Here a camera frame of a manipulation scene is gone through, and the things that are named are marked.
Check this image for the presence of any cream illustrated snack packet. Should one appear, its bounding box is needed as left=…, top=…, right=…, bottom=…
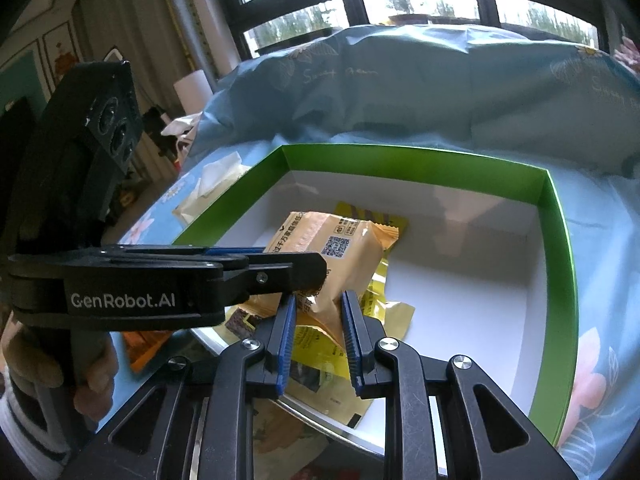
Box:
left=250, top=399, right=328, bottom=480

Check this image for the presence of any white paper roll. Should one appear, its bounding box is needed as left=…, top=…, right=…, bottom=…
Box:
left=173, top=70, right=213, bottom=116

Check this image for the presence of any dark framed window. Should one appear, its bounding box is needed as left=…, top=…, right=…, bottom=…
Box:
left=220, top=0, right=616, bottom=56

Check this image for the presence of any brown gold snack packet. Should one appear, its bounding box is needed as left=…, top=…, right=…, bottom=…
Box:
left=224, top=309, right=262, bottom=338

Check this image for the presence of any framed wall picture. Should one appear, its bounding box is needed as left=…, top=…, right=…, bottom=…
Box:
left=42, top=25, right=83, bottom=91

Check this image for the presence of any crumpled white tissue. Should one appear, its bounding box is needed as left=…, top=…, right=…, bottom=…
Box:
left=172, top=152, right=251, bottom=223

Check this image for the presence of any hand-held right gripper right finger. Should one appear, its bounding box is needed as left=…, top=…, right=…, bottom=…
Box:
left=341, top=290, right=586, bottom=480

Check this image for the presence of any yellow snack packet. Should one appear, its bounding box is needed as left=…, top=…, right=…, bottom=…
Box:
left=292, top=201, right=416, bottom=428

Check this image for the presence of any orange foil snack packet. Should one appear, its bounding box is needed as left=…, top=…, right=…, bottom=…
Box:
left=122, top=332, right=173, bottom=373

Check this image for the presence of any person's left hand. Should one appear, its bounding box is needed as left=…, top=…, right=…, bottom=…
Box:
left=0, top=310, right=121, bottom=418

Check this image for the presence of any green cardboard box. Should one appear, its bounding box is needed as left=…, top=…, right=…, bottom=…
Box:
left=172, top=144, right=581, bottom=448

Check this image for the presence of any blue floral pillow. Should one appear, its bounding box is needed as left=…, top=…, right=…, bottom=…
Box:
left=190, top=22, right=640, bottom=176

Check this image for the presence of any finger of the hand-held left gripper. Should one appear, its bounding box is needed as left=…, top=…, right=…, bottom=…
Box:
left=220, top=251, right=328, bottom=297
left=100, top=243, right=267, bottom=257

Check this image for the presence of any beige curtain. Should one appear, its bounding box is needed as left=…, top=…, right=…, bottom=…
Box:
left=75, top=0, right=216, bottom=86

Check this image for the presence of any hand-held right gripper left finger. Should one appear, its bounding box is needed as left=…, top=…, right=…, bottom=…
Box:
left=65, top=292, right=301, bottom=480

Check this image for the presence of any folded pink floral quilt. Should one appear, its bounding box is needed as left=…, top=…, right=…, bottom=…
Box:
left=615, top=35, right=640, bottom=76

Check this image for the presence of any person's left forearm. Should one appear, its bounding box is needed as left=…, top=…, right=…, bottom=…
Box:
left=0, top=375, right=101, bottom=480

